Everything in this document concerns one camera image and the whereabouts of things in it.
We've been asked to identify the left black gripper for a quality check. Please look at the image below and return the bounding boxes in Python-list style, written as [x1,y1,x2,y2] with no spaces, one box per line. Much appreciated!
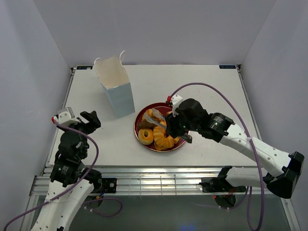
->
[57,110,101,158]

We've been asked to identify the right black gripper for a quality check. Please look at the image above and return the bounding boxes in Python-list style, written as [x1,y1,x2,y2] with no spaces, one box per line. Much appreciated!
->
[164,109,199,139]

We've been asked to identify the metal serving tongs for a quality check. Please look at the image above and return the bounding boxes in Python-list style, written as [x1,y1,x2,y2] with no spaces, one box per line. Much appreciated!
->
[143,108,193,143]

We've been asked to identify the dark brown bread piece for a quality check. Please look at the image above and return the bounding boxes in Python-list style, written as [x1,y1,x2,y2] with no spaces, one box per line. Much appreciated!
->
[137,120,154,129]

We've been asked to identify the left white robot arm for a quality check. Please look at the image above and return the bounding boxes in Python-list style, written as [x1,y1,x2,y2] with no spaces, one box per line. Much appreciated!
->
[32,107,102,231]

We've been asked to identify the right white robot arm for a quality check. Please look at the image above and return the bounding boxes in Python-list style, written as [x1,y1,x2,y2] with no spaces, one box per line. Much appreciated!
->
[166,95,305,199]

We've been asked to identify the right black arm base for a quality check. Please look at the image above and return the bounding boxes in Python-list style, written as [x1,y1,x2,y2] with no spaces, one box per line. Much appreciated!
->
[199,177,246,193]

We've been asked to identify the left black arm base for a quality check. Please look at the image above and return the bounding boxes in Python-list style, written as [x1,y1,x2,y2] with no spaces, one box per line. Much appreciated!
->
[92,178,117,193]

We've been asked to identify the golden croissant bread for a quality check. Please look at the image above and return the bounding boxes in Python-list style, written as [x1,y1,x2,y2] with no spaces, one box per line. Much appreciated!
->
[141,108,163,122]

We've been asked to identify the light blue paper bag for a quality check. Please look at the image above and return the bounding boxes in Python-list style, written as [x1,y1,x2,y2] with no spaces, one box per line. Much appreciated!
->
[93,51,135,118]

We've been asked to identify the dark red round plate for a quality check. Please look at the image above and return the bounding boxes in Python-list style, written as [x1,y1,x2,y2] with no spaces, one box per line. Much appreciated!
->
[134,103,185,152]

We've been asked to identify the small glazed donut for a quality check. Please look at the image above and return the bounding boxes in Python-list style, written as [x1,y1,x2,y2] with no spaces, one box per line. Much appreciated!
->
[138,128,154,145]

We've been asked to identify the left blue table label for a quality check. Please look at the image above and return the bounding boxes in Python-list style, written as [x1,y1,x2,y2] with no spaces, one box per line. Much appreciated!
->
[76,65,93,70]

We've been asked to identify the blue table label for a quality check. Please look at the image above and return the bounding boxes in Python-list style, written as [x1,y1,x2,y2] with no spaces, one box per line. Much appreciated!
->
[76,65,93,70]
[219,65,236,69]

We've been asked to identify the right blue table label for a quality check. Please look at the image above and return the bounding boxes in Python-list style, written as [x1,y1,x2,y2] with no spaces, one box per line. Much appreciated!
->
[219,65,236,69]

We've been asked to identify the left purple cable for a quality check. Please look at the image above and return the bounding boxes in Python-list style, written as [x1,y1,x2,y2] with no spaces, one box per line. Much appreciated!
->
[3,120,123,231]

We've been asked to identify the large fluted ring bread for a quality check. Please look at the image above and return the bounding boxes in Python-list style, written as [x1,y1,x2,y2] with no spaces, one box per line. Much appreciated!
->
[153,126,180,151]

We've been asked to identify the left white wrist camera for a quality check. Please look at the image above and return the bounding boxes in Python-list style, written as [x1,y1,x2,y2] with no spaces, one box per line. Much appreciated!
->
[51,107,80,127]

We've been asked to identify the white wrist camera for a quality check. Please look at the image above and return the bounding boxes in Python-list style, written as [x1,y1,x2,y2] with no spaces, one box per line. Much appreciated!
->
[166,94,183,116]
[51,107,80,127]

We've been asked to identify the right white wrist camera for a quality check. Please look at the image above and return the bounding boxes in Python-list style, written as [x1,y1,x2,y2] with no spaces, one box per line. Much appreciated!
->
[166,94,183,116]

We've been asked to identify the aluminium frame rail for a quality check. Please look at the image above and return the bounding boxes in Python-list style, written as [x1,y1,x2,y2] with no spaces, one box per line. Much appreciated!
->
[28,166,289,196]

